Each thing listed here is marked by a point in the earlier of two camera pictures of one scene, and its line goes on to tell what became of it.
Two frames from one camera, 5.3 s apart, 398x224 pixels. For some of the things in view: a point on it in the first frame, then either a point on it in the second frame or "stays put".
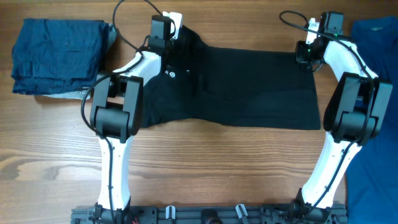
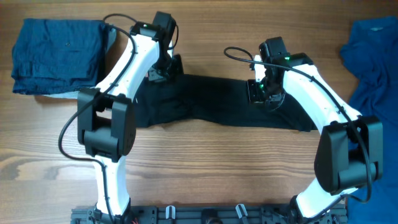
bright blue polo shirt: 372,178 stays put
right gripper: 300,57 → 253,97
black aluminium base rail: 231,214 stays put
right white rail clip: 241,210 stays put
